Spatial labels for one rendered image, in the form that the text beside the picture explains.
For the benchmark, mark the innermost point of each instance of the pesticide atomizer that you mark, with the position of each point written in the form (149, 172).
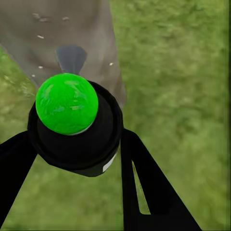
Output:
(75, 124)

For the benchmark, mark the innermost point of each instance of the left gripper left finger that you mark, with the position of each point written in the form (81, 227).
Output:
(16, 157)

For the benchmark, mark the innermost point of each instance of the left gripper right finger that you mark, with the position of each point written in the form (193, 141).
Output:
(168, 212)

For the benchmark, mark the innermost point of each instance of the tree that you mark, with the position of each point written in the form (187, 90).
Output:
(87, 23)

